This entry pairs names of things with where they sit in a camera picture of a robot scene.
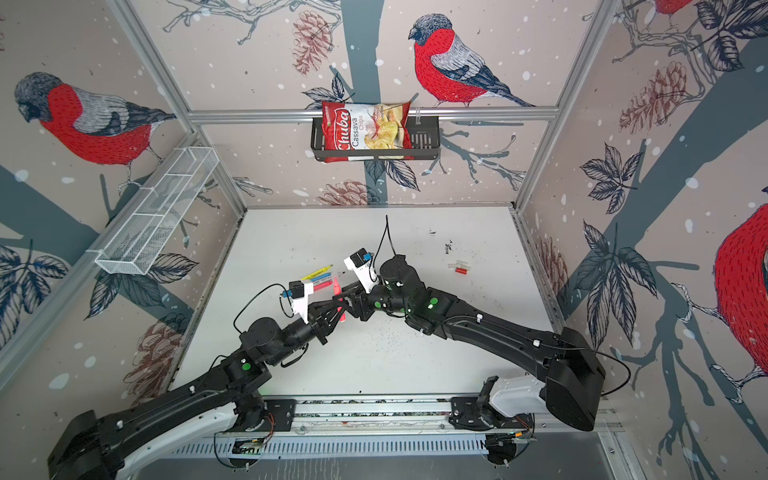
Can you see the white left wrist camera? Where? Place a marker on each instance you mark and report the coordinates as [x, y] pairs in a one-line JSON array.
[[300, 291]]

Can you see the white marker pen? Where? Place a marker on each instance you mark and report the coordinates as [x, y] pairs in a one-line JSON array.
[[324, 278]]

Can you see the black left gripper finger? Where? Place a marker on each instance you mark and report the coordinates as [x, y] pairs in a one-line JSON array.
[[328, 324], [319, 308]]

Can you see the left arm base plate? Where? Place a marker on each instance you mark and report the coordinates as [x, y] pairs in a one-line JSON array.
[[271, 415]]

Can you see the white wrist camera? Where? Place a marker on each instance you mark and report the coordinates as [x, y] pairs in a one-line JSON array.
[[300, 291], [361, 264]]

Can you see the white mesh wall tray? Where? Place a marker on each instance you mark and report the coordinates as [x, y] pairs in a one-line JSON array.
[[140, 239]]

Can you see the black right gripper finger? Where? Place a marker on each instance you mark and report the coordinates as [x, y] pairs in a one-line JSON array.
[[351, 290], [350, 306]]

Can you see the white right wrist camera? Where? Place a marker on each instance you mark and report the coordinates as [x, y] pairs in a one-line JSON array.
[[361, 264]]

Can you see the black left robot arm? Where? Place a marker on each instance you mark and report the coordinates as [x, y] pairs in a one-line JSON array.
[[118, 445]]

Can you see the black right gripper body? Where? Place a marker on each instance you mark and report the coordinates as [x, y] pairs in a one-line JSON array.
[[380, 300]]

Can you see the yellow highlighter pen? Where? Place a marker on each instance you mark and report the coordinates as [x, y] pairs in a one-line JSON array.
[[318, 273]]

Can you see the black wire wall basket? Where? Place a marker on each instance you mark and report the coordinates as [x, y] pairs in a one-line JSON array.
[[423, 131]]

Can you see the blue highlighter pen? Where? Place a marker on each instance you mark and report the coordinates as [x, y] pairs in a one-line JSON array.
[[322, 277]]

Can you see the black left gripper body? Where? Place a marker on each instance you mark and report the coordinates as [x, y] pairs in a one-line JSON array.
[[303, 335]]

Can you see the red cassava chips bag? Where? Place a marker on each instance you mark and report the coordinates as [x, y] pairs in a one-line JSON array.
[[348, 127]]

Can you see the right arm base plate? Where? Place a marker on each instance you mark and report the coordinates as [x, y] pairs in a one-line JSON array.
[[469, 413]]

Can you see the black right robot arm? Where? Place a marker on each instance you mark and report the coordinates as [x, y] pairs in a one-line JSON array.
[[569, 370]]

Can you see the aluminium front rail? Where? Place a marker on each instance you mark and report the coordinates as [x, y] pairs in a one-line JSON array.
[[397, 414]]

